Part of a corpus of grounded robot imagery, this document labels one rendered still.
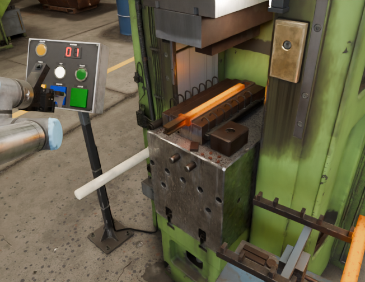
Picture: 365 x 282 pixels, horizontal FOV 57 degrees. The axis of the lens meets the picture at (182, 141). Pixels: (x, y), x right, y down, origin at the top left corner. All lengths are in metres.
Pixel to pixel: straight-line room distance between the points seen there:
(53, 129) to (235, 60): 0.93
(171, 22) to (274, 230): 0.89
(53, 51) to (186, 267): 1.17
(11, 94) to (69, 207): 1.45
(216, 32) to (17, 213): 1.88
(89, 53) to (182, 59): 0.37
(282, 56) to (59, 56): 0.90
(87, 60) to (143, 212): 1.17
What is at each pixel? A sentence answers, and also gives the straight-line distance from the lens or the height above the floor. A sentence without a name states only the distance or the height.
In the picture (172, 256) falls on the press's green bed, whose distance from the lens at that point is 1.79.
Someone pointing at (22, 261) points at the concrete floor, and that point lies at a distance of 2.24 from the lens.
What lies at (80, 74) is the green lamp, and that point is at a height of 1.09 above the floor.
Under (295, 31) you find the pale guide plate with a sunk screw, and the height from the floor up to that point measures 1.33.
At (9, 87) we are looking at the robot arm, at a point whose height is 1.22.
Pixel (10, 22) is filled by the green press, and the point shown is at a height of 0.28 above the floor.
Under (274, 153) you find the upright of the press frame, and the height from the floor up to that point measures 0.90.
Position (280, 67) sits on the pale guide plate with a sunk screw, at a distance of 1.07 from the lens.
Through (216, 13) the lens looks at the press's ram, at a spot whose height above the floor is 1.38.
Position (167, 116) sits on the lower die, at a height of 0.97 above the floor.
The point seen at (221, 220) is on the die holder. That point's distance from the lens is 1.28.
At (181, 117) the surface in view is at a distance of 1.20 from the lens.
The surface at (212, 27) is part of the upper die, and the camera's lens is 1.09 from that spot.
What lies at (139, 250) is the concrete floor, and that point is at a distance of 2.08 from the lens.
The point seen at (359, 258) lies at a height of 0.96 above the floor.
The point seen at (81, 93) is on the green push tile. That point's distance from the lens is 1.43.
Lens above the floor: 1.61
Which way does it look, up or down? 34 degrees down
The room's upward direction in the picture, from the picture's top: 2 degrees counter-clockwise
